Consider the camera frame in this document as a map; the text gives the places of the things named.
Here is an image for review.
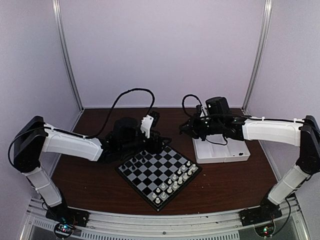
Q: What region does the white chess piece row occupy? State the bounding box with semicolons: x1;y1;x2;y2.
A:
143;159;202;211

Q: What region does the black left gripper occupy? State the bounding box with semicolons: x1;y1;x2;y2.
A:
120;129;173;156

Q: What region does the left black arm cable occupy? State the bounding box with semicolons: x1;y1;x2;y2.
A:
82;87;156;140

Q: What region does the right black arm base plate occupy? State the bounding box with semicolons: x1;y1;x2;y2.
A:
239;197;283;227

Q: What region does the front aluminium rail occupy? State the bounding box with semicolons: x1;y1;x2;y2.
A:
17;197;311;240

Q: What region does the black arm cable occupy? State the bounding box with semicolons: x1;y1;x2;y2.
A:
82;87;156;140
181;93;228;147

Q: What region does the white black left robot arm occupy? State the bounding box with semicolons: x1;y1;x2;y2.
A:
8;115;172;222

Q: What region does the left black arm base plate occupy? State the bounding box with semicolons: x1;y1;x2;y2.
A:
45;200;90;227

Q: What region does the right aluminium frame post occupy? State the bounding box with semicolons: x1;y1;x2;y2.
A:
241;0;273;113

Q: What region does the black white chessboard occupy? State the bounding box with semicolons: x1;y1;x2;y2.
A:
115;145;202;212

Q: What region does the white plastic divided tray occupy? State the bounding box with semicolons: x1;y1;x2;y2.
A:
192;134;251;164

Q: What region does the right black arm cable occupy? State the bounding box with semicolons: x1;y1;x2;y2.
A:
181;93;228;147

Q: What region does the left aluminium frame post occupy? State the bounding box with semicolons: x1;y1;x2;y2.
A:
51;0;84;112

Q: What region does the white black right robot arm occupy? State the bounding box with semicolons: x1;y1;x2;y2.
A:
179;96;320;221

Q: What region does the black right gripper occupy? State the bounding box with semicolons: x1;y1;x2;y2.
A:
178;113;223;141

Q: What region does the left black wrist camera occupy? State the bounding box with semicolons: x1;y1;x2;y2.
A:
150;111;160;128

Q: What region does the aluminium frame post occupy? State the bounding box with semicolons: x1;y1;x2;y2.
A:
241;0;273;113
51;0;84;112

